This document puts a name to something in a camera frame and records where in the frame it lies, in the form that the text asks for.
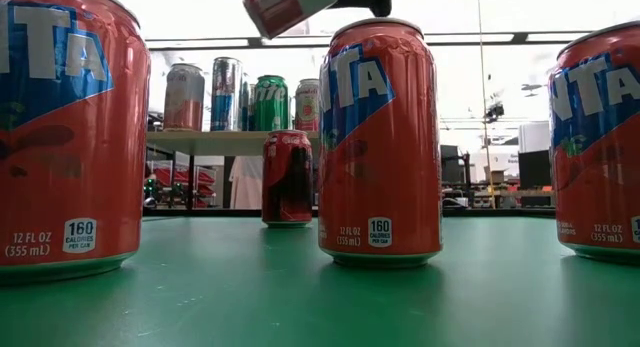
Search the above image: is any green Sprite can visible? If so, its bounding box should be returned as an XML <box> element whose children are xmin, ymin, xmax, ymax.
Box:
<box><xmin>252</xmin><ymin>74</ymin><xmax>291</xmax><ymax>133</ymax></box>

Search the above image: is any slim blue beverage can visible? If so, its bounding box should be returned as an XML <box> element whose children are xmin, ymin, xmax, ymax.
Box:
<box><xmin>241</xmin><ymin>79</ymin><xmax>251</xmax><ymax>132</ymax></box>

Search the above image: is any orange Fanta can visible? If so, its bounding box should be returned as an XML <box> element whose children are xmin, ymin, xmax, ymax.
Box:
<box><xmin>317</xmin><ymin>17</ymin><xmax>444</xmax><ymax>269</ymax></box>
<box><xmin>0</xmin><ymin>0</ymin><xmax>152</xmax><ymax>287</ymax></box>
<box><xmin>547</xmin><ymin>20</ymin><xmax>640</xmax><ymax>266</ymax></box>

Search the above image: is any blue silver Red Bull can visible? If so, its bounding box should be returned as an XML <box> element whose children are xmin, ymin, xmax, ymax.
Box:
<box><xmin>209</xmin><ymin>56</ymin><xmax>244</xmax><ymax>133</ymax></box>

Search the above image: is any silver beverage can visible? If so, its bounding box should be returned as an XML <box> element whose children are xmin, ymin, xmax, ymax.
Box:
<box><xmin>163</xmin><ymin>62</ymin><xmax>206</xmax><ymax>133</ymax></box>

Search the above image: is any black computer monitor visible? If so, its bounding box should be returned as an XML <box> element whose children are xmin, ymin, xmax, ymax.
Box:
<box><xmin>518</xmin><ymin>149</ymin><xmax>553</xmax><ymax>191</ymax></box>
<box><xmin>440</xmin><ymin>144</ymin><xmax>472</xmax><ymax>186</ymax></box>

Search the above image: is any red Star Wars Coca-Cola can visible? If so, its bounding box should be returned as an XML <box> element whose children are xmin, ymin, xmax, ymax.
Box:
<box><xmin>261</xmin><ymin>130</ymin><xmax>315</xmax><ymax>230</ymax></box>

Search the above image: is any white cabinet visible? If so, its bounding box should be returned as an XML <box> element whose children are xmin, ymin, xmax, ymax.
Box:
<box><xmin>517</xmin><ymin>120</ymin><xmax>551</xmax><ymax>153</ymax></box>

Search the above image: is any cardboard box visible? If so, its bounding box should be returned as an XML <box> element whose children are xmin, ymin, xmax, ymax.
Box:
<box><xmin>483</xmin><ymin>166</ymin><xmax>509</xmax><ymax>186</ymax></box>

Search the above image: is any white cloth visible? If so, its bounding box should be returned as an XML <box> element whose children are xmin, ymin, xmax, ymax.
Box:
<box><xmin>228</xmin><ymin>155</ymin><xmax>265</xmax><ymax>211</ymax></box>

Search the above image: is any long cluttered workbench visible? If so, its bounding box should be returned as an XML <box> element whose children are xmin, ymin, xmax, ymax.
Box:
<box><xmin>442</xmin><ymin>186</ymin><xmax>555</xmax><ymax>209</ymax></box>

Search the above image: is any red storage rack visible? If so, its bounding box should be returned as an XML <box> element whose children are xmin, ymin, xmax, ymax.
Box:
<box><xmin>152</xmin><ymin>161</ymin><xmax>220</xmax><ymax>209</ymax></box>

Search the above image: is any green table mat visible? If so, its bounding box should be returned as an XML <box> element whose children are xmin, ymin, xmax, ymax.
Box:
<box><xmin>0</xmin><ymin>215</ymin><xmax>640</xmax><ymax>347</ymax></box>

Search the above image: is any black ceiling light rail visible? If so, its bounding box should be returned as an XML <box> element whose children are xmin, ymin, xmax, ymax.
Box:
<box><xmin>144</xmin><ymin>30</ymin><xmax>596</xmax><ymax>51</ymax></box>

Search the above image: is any thin black hanging cable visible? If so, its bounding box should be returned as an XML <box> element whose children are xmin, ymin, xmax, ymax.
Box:
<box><xmin>474</xmin><ymin>0</ymin><xmax>497</xmax><ymax>209</ymax></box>

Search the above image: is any black ceiling-mounted camera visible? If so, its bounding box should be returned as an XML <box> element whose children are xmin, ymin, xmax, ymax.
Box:
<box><xmin>482</xmin><ymin>101</ymin><xmax>506</xmax><ymax>124</ymax></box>

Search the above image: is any wooden shelf with black frame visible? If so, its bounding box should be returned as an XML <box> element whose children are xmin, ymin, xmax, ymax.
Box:
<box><xmin>144</xmin><ymin>129</ymin><xmax>321</xmax><ymax>213</ymax></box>

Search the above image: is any black aluminium table frame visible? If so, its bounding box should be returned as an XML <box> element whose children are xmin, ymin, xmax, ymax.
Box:
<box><xmin>142</xmin><ymin>208</ymin><xmax>557</xmax><ymax>219</ymax></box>

